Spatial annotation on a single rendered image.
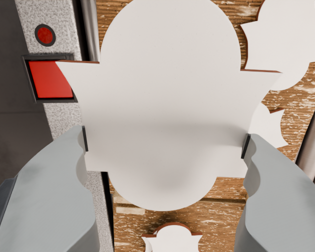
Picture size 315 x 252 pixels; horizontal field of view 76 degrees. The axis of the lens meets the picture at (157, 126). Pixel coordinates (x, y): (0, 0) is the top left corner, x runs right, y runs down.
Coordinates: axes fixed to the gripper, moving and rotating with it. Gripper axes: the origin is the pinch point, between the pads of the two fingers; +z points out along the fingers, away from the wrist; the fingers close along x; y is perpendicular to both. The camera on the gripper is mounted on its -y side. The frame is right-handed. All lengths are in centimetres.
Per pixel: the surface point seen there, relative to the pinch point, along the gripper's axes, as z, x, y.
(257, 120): 19.3, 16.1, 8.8
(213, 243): 18.1, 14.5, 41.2
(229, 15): 21.1, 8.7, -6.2
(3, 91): 112, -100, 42
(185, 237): 15.1, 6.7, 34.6
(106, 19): 21.0, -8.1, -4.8
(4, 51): 113, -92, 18
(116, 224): 18.4, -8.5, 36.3
